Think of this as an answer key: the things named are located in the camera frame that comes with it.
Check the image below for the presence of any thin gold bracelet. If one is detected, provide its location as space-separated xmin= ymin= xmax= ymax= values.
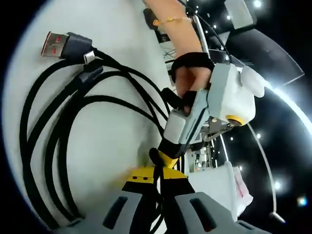
xmin=155 ymin=16 xmax=194 ymax=25

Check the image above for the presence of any white plastic bags red print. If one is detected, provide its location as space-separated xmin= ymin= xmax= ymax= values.
xmin=233 ymin=165 xmax=254 ymax=216

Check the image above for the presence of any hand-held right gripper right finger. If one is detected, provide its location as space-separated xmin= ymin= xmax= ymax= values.
xmin=160 ymin=167 xmax=260 ymax=234

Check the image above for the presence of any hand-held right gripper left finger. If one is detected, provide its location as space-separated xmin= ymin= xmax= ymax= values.
xmin=47 ymin=166 xmax=159 ymax=234

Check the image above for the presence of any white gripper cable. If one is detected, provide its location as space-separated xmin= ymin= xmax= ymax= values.
xmin=192 ymin=14 xmax=211 ymax=58

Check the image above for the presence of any white storage bin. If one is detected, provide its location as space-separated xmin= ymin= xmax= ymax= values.
xmin=187 ymin=160 xmax=238 ymax=220

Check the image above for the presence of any person's left hand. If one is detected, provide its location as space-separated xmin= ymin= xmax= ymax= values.
xmin=172 ymin=52 xmax=215 ymax=115

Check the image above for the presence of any white ceiling-mounted box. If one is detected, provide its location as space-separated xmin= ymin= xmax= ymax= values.
xmin=223 ymin=0 xmax=258 ymax=30

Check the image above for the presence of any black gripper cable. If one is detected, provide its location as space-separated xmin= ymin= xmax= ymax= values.
xmin=181 ymin=0 xmax=232 ymax=62

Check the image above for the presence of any black Velcro strap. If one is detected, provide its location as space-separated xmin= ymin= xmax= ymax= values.
xmin=160 ymin=87 xmax=182 ymax=105

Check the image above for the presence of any black data cable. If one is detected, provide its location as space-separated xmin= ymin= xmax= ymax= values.
xmin=19 ymin=31 xmax=182 ymax=234

